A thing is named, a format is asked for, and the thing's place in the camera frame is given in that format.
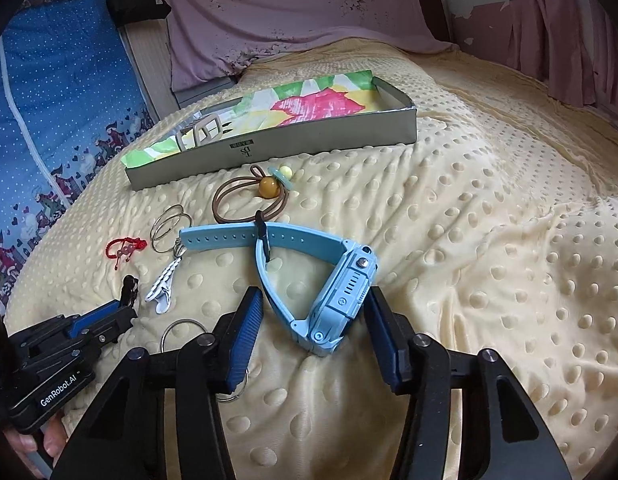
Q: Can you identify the wooden headboard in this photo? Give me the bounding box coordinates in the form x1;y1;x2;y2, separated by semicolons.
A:
119;20;239;122

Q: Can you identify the grey shallow tray box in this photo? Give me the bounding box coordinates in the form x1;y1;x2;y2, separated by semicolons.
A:
124;75;416;191

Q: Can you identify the black hanging bag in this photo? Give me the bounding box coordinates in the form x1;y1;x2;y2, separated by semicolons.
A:
106;0;171;28

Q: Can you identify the pink cloth on headboard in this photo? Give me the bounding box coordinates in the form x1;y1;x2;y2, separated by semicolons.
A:
167;0;452;92

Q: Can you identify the brown hair tie with beads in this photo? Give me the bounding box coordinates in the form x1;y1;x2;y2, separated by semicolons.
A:
211;162;295;226

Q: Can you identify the red cord bracelet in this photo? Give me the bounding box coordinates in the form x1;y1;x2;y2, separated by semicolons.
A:
105;235;148;271

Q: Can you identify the grey small rack holder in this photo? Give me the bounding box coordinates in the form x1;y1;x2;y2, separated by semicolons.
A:
175;113;224;152

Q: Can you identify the light blue smart watch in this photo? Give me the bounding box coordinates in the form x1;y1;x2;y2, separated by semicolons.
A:
180;219;379;356

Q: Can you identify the colourful drawing paper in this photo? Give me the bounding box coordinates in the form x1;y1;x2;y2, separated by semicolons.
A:
121;70;388;169

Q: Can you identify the silver bangle ring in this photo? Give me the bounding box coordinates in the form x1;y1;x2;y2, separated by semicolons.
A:
149;204;185;244
151;212;194;255

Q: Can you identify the black hair clip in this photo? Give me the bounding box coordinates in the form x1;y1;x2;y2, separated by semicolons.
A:
119;274;138;308

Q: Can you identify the pink window curtain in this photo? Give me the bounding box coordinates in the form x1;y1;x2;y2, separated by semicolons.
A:
508;0;596;107
589;0;618;116

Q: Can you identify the right pink window curtain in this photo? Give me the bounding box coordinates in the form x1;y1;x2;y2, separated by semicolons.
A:
589;0;618;116

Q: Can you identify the yellow dotted blanket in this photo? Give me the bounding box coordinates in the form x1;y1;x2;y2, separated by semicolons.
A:
5;40;618;479

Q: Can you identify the blue patterned curtain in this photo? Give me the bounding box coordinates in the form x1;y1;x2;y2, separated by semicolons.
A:
0;0;152;308

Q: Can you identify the silver hair clip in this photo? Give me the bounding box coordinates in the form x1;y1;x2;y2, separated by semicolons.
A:
145;257;182;315

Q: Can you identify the left hand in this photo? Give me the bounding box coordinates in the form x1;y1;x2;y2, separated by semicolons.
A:
3;412;68;479

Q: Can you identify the left pink window curtain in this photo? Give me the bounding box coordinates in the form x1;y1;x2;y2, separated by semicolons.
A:
508;0;596;107

